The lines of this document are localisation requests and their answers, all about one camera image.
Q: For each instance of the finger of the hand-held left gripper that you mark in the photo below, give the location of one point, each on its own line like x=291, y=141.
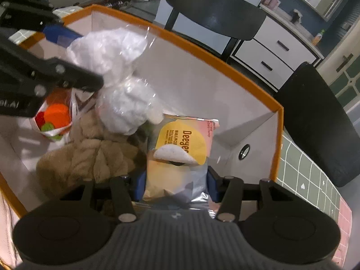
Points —
x=70, y=74
x=59, y=35

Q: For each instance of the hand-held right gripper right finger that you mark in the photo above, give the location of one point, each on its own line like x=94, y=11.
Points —
x=213, y=187

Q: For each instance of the brown fluffy towel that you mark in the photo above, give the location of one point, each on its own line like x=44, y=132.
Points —
x=84, y=152

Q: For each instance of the thin white plastic bag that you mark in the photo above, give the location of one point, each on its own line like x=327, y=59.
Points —
x=73, y=109

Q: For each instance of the pink bottle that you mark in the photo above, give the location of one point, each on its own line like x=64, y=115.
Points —
x=277, y=2

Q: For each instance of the white glazed door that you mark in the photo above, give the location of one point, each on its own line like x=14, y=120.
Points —
x=346, y=76

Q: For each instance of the clear bag of white stuffing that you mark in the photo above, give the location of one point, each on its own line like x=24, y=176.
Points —
x=123, y=109

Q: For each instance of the white drawer cabinet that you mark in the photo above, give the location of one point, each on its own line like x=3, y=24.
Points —
x=270, y=50

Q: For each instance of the yellow pink snack packet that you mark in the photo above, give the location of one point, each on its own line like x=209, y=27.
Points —
x=180, y=143

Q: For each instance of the black chair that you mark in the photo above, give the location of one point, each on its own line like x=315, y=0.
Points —
x=213, y=8
x=315, y=123

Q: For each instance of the green yellow bottle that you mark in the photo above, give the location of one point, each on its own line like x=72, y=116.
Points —
x=318, y=38

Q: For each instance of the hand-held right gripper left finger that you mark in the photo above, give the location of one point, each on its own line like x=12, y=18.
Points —
x=140, y=187

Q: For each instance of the pink cloth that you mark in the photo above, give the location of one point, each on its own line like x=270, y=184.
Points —
x=341, y=230

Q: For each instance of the orange cardboard box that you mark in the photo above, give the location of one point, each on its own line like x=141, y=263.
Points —
x=197, y=90

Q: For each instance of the orange plush fruit toy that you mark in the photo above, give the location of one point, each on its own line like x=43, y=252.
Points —
x=56, y=114

